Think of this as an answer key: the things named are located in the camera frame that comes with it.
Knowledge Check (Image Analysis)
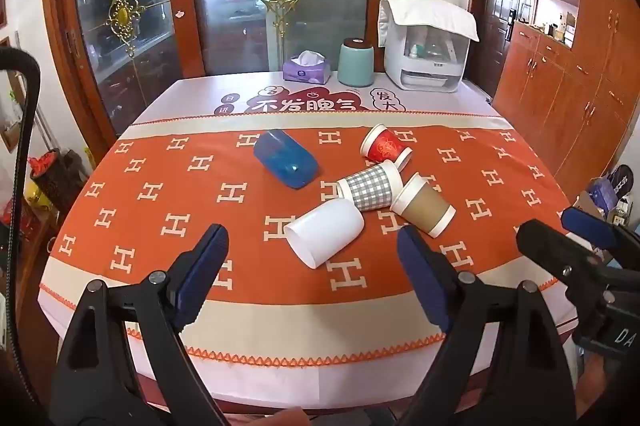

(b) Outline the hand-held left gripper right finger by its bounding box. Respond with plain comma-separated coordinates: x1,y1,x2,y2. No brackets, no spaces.
396,225,583,426

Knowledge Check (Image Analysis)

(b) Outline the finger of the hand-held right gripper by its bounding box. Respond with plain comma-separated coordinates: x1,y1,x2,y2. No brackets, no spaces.
560,206,640,268
516,219,618,304

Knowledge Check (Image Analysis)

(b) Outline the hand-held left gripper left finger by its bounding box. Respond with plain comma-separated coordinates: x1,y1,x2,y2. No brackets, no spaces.
50,223,231,426

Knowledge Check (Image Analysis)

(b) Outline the white cup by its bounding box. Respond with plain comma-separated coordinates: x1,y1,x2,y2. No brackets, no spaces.
285,198,364,269

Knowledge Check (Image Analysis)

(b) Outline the brown sleeve paper cup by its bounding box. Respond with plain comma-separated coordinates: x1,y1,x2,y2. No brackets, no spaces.
390,173,457,238

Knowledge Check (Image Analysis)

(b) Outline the grey checked paper cup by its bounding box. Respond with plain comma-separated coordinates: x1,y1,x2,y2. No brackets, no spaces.
336,161,403,211

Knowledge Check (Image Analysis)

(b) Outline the red paper cup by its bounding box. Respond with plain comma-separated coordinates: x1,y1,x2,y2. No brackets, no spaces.
360,124,412,172

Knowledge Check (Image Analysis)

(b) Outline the blue plastic cup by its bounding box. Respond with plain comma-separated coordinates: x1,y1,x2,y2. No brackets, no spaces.
253,129,319,190

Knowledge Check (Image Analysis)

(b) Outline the blue cardboard box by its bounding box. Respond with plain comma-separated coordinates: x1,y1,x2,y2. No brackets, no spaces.
575,166,635,227

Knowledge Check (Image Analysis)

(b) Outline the orange patterned tablecloth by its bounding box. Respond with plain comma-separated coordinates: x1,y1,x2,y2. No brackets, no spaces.
37,113,591,367
37,73,596,412

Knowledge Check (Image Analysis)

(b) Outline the black bin with red bag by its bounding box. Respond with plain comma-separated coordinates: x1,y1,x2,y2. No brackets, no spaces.
27,148,90,213

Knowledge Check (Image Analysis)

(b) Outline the white countertop appliance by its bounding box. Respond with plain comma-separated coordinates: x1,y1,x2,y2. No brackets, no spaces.
378,0,479,92

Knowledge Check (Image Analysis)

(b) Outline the teal canister with brown lid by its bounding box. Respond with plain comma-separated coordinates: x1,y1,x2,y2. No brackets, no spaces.
337,38,376,88

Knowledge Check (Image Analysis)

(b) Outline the purple tissue box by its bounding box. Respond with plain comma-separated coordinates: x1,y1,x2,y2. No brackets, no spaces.
282,50,332,85

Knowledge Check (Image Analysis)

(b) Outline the dark entrance door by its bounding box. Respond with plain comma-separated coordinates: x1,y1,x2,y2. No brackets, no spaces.
470,0,523,83

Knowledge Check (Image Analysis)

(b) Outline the white cloth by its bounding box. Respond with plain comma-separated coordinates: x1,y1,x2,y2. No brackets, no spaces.
378,0,479,49

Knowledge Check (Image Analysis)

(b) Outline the wooden wall cabinet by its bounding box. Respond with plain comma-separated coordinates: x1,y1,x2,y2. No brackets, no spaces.
492,0,640,207

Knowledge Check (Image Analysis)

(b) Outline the black cable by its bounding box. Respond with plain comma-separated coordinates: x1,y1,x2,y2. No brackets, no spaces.
0,47,42,412

